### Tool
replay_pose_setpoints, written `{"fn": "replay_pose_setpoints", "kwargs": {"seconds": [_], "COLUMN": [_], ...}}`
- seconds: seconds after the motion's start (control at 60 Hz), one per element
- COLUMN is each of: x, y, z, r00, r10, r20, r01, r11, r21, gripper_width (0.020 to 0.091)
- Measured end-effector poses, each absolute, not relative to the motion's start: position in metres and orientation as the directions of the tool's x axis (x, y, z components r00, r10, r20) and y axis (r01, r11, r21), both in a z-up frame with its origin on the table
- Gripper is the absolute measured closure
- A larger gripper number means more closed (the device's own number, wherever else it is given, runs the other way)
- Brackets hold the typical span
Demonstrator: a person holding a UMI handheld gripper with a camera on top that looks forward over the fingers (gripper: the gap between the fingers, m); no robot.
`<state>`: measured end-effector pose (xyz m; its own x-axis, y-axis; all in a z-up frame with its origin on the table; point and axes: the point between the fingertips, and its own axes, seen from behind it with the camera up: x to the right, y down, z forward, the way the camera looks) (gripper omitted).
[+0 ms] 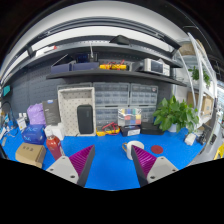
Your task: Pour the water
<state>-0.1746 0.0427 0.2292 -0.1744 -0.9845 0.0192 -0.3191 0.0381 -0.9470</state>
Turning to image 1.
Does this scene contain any brown cardboard box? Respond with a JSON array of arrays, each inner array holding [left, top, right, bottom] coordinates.
[[14, 142, 47, 169]]

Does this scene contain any yellow multimeter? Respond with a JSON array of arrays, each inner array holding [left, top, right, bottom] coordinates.
[[96, 122, 121, 137]]

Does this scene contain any black speaker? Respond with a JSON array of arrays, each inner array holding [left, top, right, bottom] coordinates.
[[76, 104, 95, 135]]

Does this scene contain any white pegboard tray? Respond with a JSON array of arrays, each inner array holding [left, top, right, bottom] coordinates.
[[57, 86, 97, 138]]

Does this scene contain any green potted plant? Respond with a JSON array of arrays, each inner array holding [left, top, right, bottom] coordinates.
[[152, 95, 200, 134]]

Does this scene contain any purple bag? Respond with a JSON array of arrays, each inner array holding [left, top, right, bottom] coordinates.
[[26, 102, 47, 126]]

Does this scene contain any red drink bottle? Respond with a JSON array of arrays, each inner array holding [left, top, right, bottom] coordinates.
[[44, 126, 65, 162]]

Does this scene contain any dark grey flat box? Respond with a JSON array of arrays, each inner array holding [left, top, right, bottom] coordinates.
[[41, 98, 62, 126]]

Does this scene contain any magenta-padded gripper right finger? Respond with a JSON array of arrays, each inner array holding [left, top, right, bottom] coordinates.
[[130, 145, 179, 188]]

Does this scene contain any plain black flat box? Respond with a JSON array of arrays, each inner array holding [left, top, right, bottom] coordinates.
[[140, 121, 164, 136]]

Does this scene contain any black wall shelf unit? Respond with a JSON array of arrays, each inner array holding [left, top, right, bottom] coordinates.
[[6, 33, 188, 88]]

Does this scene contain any grey drawer cabinet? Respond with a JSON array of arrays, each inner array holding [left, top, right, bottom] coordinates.
[[93, 81, 130, 108], [94, 106, 120, 129], [138, 105, 158, 124], [129, 82, 159, 107]]

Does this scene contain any small white labelled box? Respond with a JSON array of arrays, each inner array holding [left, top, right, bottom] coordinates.
[[16, 115, 28, 132]]

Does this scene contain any black box with white label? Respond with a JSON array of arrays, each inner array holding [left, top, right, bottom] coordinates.
[[119, 125, 142, 138]]

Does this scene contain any white adapter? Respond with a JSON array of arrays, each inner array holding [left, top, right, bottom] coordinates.
[[184, 132, 198, 147]]

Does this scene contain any white mug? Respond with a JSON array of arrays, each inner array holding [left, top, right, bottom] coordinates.
[[121, 140, 145, 161]]

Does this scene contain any white shelf unit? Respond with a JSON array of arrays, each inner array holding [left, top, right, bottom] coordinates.
[[173, 31, 221, 134]]

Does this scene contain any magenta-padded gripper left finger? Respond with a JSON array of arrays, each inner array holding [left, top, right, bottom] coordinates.
[[45, 144, 96, 188]]

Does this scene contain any teal wall box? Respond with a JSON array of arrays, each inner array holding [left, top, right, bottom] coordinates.
[[2, 85, 11, 97]]

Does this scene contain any clear box of colourful parts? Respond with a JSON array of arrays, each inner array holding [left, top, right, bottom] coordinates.
[[117, 107, 142, 128]]

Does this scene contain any flat round red coaster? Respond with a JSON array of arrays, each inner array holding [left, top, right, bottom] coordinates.
[[150, 144, 164, 155]]

